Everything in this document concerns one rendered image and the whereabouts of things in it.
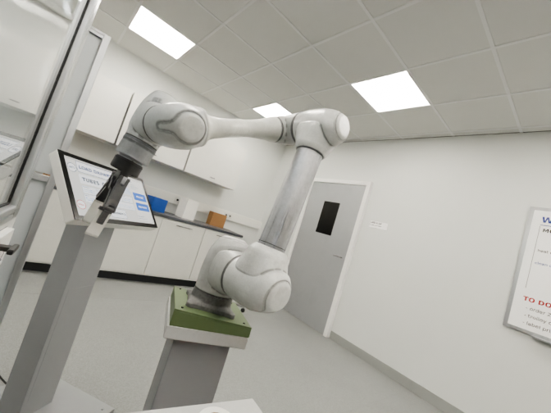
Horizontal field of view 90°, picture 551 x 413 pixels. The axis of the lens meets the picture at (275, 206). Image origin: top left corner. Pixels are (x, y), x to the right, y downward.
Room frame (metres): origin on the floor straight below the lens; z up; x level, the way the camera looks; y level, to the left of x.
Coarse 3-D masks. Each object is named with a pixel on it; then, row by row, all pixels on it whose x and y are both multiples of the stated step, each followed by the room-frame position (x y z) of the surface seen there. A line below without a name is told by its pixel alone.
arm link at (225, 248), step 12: (216, 240) 1.07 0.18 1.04; (228, 240) 1.03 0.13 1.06; (240, 240) 1.06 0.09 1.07; (216, 252) 1.02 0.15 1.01; (228, 252) 1.00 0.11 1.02; (240, 252) 1.02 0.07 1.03; (204, 264) 1.04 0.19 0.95; (216, 264) 0.99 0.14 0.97; (204, 276) 1.02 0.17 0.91; (216, 276) 0.98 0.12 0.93; (204, 288) 1.01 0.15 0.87; (216, 288) 0.99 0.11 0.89
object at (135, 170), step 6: (120, 156) 0.73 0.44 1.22; (114, 162) 0.73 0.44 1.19; (120, 162) 0.72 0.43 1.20; (126, 162) 0.73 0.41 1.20; (132, 162) 0.73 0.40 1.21; (120, 168) 0.72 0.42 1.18; (126, 168) 0.73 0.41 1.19; (132, 168) 0.74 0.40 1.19; (138, 168) 0.75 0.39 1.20; (114, 174) 0.78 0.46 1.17; (120, 174) 0.73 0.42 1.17; (126, 174) 0.73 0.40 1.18; (132, 174) 0.74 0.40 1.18; (138, 174) 0.76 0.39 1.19; (114, 180) 0.74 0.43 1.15
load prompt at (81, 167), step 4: (76, 164) 1.16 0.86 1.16; (80, 164) 1.18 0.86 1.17; (84, 164) 1.21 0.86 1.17; (80, 168) 1.18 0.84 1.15; (84, 168) 1.20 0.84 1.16; (88, 168) 1.22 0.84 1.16; (92, 168) 1.24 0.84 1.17; (96, 168) 1.27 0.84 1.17; (84, 172) 1.19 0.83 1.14; (88, 172) 1.21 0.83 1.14; (92, 172) 1.23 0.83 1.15; (96, 172) 1.26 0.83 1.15; (100, 172) 1.28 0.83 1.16; (104, 172) 1.31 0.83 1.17; (108, 172) 1.34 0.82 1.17; (96, 176) 1.25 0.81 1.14; (100, 176) 1.27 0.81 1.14; (104, 176) 1.30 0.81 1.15; (108, 176) 1.33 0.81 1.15
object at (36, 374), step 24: (72, 240) 1.26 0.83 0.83; (96, 240) 1.32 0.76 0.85; (72, 264) 1.25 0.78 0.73; (96, 264) 1.37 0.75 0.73; (48, 288) 1.27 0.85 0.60; (72, 288) 1.29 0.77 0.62; (48, 312) 1.26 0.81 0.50; (72, 312) 1.34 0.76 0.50; (24, 336) 1.28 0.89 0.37; (48, 336) 1.26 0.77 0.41; (72, 336) 1.39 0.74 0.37; (24, 360) 1.27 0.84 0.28; (48, 360) 1.30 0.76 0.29; (24, 384) 1.26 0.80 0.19; (48, 384) 1.35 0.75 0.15; (0, 408) 1.27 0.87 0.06; (24, 408) 1.27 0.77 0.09; (48, 408) 1.37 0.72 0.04; (72, 408) 1.41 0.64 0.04; (96, 408) 1.46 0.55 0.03
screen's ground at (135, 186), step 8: (72, 160) 1.15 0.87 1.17; (72, 176) 1.12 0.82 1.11; (80, 176) 1.16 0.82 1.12; (88, 176) 1.20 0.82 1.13; (72, 184) 1.10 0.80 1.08; (80, 184) 1.14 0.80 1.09; (88, 184) 1.18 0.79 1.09; (96, 184) 1.23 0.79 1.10; (128, 184) 1.45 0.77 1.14; (136, 184) 1.52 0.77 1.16; (80, 192) 1.13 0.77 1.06; (136, 192) 1.49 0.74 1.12; (136, 200) 1.47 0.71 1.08; (88, 208) 1.13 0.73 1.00; (120, 208) 1.32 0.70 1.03; (136, 208) 1.44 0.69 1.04; (112, 216) 1.25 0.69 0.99; (128, 216) 1.35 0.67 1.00; (136, 216) 1.41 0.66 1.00; (144, 216) 1.48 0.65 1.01; (152, 216) 1.55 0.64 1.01
